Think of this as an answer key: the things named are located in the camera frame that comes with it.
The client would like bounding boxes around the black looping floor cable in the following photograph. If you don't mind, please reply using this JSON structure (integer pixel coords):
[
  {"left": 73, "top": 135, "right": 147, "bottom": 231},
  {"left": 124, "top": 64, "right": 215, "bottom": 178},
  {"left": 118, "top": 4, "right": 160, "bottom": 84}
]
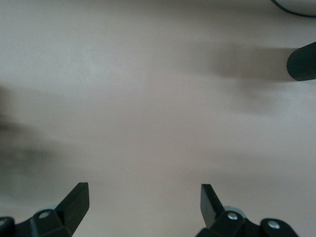
[{"left": 270, "top": 0, "right": 316, "bottom": 18}]

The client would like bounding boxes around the black ribbed cylinder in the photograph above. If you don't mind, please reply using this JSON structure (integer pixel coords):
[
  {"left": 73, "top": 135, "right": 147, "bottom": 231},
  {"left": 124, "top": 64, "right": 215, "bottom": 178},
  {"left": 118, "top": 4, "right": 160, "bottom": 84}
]
[{"left": 286, "top": 40, "right": 316, "bottom": 82}]

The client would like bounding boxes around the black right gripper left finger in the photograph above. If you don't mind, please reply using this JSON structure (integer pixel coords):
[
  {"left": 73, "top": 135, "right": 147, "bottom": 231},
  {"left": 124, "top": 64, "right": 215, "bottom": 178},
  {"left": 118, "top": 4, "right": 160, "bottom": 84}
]
[{"left": 0, "top": 182, "right": 89, "bottom": 237}]

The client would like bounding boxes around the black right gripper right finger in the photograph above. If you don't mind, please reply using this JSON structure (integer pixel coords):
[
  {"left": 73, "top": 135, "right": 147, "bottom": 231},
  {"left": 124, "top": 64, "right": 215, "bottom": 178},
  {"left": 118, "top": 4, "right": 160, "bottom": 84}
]
[{"left": 196, "top": 184, "right": 299, "bottom": 237}]

